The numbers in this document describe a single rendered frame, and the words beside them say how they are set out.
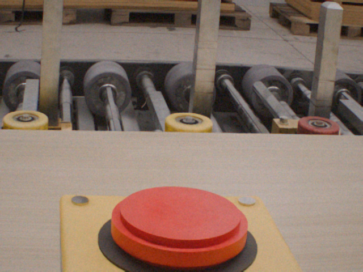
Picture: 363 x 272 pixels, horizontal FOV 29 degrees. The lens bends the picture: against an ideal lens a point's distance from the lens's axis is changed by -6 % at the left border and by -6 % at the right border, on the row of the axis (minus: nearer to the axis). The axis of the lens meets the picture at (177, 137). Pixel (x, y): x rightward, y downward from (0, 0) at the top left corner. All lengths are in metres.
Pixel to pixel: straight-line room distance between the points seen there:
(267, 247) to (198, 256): 0.03
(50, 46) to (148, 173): 0.35
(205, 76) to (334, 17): 0.27
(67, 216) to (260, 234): 0.06
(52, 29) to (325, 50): 0.51
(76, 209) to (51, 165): 0.84
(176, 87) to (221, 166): 0.65
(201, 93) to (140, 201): 1.14
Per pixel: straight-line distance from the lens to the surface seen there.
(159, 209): 0.22
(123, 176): 1.05
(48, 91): 1.33
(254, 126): 1.57
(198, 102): 1.36
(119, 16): 6.16
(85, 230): 0.23
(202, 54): 1.33
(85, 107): 1.81
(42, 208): 0.95
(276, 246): 0.23
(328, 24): 1.39
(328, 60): 1.40
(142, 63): 1.87
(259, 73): 1.83
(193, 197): 0.23
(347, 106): 1.76
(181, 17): 6.24
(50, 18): 1.29
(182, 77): 1.74
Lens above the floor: 1.33
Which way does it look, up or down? 21 degrees down
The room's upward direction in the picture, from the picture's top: 5 degrees clockwise
